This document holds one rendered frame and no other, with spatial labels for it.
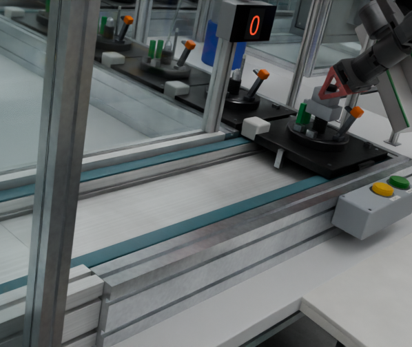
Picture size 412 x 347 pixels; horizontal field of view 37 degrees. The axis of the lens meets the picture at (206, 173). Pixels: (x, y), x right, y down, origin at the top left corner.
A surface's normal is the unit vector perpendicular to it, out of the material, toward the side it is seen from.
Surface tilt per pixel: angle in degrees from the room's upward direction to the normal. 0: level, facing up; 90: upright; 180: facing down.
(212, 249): 90
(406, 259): 0
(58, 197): 90
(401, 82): 45
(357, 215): 90
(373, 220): 90
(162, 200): 0
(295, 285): 0
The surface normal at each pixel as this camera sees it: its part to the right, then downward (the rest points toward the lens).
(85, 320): 0.72, 0.40
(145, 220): 0.18, -0.90
